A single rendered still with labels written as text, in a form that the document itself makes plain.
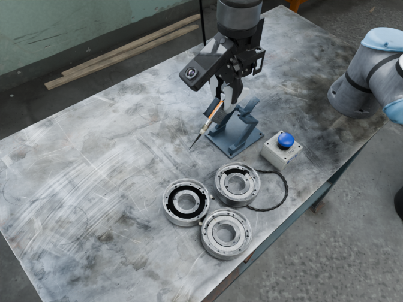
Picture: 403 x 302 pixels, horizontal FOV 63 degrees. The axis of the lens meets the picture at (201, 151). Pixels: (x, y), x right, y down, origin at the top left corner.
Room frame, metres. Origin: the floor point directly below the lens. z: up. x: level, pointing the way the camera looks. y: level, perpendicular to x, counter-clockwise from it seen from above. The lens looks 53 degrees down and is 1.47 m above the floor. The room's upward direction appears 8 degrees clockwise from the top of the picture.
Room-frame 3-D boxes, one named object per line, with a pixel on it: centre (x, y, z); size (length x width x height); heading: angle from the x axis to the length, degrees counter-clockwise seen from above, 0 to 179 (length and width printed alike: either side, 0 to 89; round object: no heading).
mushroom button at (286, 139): (0.52, -0.20, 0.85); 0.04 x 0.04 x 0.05
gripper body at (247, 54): (0.54, -0.04, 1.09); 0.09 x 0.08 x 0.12; 134
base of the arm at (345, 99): (0.78, -0.43, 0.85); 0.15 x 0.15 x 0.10
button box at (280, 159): (0.53, -0.20, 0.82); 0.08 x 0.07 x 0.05; 139
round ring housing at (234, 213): (0.28, -0.08, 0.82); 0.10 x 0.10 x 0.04
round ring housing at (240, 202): (0.41, -0.09, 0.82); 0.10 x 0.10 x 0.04
